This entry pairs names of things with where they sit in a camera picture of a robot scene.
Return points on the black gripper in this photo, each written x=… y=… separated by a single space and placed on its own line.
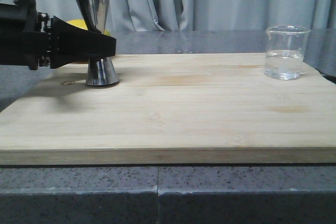
x=23 y=43

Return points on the steel double jigger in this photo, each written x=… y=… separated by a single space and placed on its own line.
x=100 y=72

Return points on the clear glass beaker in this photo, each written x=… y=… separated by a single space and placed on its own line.
x=285 y=51

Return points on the yellow lemon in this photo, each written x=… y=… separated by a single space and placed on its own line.
x=80 y=23

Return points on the wooden cutting board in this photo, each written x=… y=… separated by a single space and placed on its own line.
x=173 y=109

